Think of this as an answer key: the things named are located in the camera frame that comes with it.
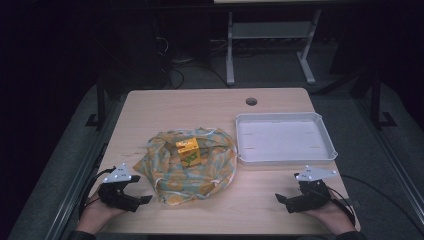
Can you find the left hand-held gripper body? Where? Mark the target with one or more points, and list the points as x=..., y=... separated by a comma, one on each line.
x=117, y=196

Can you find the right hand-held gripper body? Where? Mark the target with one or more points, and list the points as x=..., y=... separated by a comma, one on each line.
x=311, y=196

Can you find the orange and teal patterned cloth bag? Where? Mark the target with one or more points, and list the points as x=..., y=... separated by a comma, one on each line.
x=160, y=173

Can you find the white plastic tray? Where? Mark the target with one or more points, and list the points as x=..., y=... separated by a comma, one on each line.
x=283, y=140

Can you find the yellow carton box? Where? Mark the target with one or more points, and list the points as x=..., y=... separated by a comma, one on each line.
x=189, y=153

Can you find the person's right hand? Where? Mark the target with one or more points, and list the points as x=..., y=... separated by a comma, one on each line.
x=333, y=218

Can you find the person's left hand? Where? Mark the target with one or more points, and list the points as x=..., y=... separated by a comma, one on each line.
x=91, y=218

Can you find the black metal stand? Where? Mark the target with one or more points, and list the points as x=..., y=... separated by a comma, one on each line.
x=101, y=100
x=376, y=100

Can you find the white metal desk frame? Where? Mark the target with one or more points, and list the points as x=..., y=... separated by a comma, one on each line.
x=266, y=30

